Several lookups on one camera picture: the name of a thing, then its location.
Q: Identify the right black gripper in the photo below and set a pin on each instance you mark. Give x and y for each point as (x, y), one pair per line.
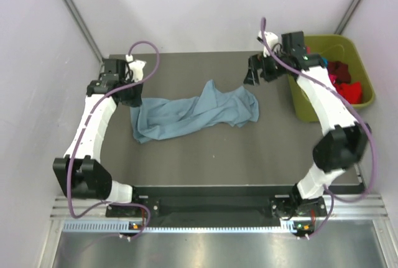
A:
(257, 62)

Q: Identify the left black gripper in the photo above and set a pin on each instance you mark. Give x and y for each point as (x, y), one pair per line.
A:
(137, 101)

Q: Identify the light blue t shirt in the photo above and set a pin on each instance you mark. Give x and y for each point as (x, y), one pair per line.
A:
(161, 119)

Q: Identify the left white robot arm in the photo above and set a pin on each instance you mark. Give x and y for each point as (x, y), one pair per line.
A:
(79, 172)

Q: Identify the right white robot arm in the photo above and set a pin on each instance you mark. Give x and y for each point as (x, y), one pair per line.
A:
(345, 134)

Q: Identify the cyan t shirt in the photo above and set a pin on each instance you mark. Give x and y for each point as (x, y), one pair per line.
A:
(325, 61)

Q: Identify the pink t shirt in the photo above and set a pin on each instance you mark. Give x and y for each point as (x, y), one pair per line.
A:
(332, 79)

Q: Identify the dark maroon t shirt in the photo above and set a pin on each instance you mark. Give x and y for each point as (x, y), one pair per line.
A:
(340, 70)

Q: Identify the olive green plastic bin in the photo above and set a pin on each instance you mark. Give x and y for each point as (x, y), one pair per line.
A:
(333, 48)

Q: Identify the red t shirt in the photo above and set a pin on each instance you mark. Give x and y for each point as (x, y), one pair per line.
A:
(353, 92)

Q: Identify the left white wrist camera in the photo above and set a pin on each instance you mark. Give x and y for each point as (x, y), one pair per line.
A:
(134, 69)

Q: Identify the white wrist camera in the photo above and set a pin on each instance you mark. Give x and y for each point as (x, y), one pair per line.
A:
(134, 69)
(271, 39)

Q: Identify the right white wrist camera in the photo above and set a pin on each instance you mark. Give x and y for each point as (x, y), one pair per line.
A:
(271, 39)

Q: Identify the left aluminium corner post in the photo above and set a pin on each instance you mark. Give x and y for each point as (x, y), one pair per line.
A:
(83, 28)

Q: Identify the aluminium corner post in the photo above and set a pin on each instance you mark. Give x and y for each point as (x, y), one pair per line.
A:
(83, 28)
(354, 3)

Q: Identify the right aluminium corner post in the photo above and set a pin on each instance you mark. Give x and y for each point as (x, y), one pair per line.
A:
(354, 3)

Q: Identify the white slotted cable duct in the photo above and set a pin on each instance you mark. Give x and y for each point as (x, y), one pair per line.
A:
(75, 226)

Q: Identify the aluminium front rail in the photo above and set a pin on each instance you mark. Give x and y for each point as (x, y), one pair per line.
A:
(372, 207)

